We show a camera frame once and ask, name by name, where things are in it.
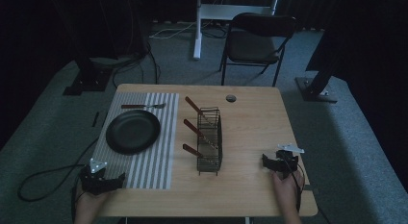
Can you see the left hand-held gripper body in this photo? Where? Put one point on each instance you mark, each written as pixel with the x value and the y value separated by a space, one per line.
pixel 93 182

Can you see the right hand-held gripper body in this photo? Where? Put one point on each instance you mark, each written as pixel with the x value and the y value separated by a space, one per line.
pixel 287 160

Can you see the person's left hand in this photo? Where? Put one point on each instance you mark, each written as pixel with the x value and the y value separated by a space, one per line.
pixel 88 201

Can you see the person's right hand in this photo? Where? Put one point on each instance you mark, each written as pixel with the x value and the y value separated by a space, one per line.
pixel 287 192

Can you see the grey striped placemat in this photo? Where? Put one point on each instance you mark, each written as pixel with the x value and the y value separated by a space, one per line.
pixel 154 172

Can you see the black round plate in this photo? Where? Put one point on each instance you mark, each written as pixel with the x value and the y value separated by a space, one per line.
pixel 133 131

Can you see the small black stick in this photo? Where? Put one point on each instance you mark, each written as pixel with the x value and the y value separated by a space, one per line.
pixel 95 119

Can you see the grey round table grommet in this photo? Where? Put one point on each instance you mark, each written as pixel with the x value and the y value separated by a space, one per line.
pixel 231 98

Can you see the black stand with base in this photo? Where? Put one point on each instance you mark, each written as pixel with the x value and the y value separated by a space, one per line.
pixel 316 89
pixel 88 79

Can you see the black folding chair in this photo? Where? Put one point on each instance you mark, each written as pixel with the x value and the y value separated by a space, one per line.
pixel 253 47

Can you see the white desk frame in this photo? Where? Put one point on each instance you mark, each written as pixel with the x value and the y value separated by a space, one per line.
pixel 224 12

